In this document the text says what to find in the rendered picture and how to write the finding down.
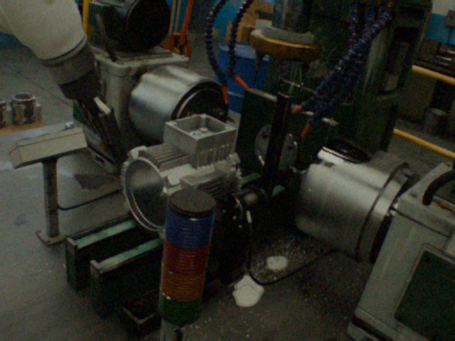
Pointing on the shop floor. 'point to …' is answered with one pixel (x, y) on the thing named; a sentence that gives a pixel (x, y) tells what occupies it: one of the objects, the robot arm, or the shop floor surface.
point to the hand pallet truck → (176, 43)
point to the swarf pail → (433, 121)
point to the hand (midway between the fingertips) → (115, 148)
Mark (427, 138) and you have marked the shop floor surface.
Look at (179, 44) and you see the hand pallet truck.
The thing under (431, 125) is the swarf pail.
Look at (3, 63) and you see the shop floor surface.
